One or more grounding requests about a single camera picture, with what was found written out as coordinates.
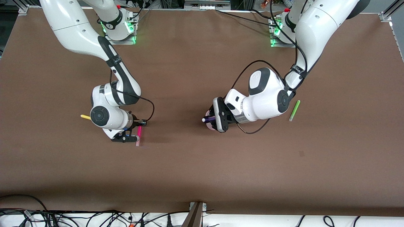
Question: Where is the metal table bracket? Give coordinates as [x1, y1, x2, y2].
[181, 201, 207, 227]

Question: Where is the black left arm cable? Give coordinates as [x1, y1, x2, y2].
[232, 0, 308, 135]

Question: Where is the brown table cover mat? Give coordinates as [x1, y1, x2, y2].
[0, 8, 404, 218]

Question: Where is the pink cup pen holder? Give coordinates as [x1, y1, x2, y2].
[205, 109, 222, 131]

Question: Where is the green pen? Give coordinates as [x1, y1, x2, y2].
[288, 100, 301, 122]

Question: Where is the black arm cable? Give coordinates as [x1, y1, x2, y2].
[232, 0, 308, 135]
[110, 70, 155, 127]

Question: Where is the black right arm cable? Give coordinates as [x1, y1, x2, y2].
[110, 70, 155, 127]

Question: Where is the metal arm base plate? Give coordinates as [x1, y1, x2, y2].
[270, 17, 298, 48]
[104, 18, 137, 45]

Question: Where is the black looped cable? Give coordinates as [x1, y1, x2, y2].
[0, 194, 48, 212]

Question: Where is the long black cable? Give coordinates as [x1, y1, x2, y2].
[215, 9, 276, 28]

